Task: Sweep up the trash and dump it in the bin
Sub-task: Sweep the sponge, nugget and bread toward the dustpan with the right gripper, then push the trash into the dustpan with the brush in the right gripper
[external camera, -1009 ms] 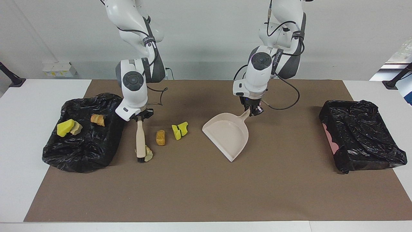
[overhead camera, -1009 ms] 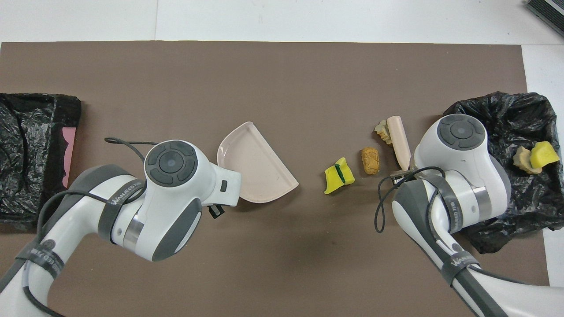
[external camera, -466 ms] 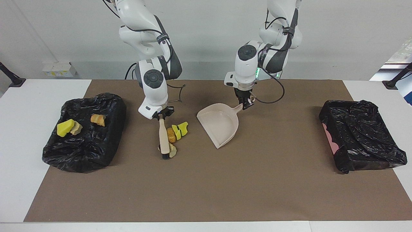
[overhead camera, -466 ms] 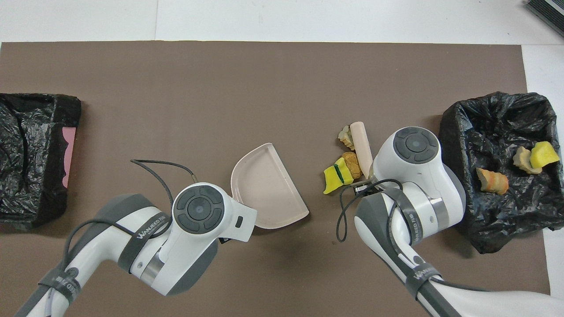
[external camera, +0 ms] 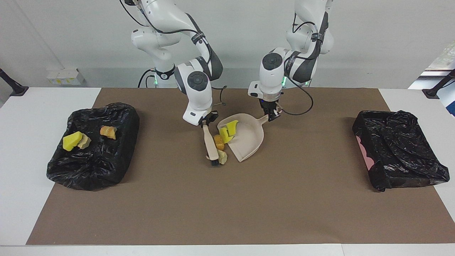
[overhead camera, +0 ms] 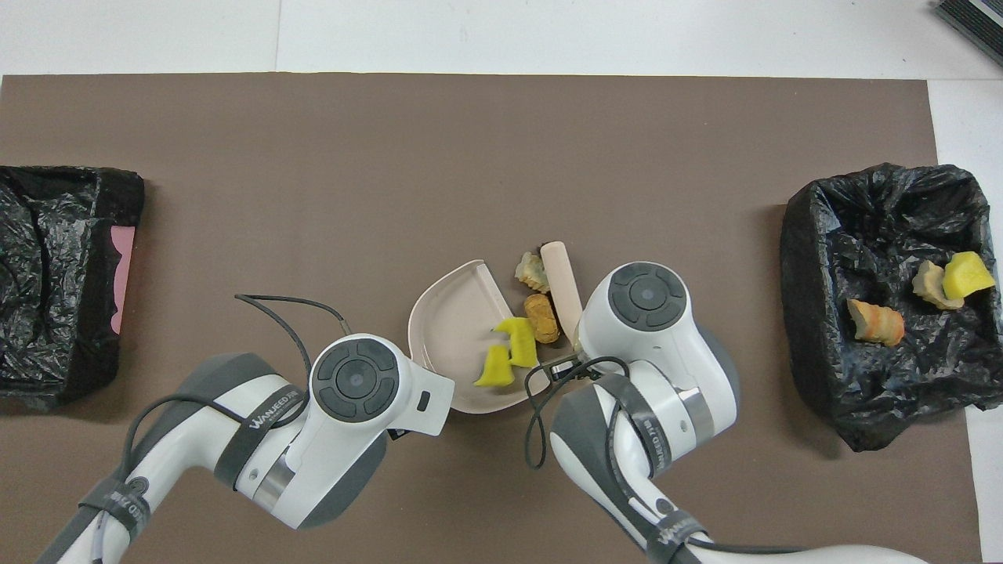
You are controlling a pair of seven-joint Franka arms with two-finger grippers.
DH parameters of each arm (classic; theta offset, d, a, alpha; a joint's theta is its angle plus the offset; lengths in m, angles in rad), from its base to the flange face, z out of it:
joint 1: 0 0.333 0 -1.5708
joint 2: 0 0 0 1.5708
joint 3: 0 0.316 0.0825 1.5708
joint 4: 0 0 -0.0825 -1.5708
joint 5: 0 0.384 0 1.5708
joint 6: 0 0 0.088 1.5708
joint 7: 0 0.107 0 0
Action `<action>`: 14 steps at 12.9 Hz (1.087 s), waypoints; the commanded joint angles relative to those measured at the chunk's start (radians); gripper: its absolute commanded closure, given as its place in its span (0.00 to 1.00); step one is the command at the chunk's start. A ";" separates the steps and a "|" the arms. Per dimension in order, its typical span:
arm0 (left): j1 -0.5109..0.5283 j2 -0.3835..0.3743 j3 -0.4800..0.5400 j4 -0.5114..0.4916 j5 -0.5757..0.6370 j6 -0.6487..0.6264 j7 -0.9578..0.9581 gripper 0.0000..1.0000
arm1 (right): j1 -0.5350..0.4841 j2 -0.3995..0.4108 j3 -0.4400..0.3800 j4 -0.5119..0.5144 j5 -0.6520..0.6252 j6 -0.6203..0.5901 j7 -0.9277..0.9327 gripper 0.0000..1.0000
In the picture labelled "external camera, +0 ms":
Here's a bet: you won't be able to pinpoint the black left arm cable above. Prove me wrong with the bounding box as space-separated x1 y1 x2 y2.
277 76 314 116

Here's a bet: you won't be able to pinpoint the white wall socket box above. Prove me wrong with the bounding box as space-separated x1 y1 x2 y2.
47 69 86 86

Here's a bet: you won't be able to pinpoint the brown table mat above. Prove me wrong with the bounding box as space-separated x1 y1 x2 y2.
26 88 455 245

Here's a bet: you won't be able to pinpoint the pink bin with black bag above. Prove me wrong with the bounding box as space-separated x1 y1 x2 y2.
352 110 450 192

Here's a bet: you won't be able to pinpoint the beige plastic dustpan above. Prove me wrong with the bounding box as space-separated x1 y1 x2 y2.
217 113 269 163

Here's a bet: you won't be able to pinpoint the yellow green scouring sponge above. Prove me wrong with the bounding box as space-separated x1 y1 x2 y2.
219 120 239 144

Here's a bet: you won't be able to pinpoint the black camera stand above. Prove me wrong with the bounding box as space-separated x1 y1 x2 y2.
0 68 29 97
422 69 455 99

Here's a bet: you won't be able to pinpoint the beige hand brush black bristles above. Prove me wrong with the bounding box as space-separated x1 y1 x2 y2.
202 123 220 167

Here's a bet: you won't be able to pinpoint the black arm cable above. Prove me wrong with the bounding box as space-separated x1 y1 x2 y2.
277 76 314 116
119 0 228 107

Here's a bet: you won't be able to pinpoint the black right base cable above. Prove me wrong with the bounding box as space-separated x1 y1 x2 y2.
138 69 157 88

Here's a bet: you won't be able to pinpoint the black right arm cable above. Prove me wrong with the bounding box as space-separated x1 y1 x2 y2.
119 0 228 107

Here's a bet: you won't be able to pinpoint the bright yellow sponge chunk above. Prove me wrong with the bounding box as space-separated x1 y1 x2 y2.
63 131 83 152

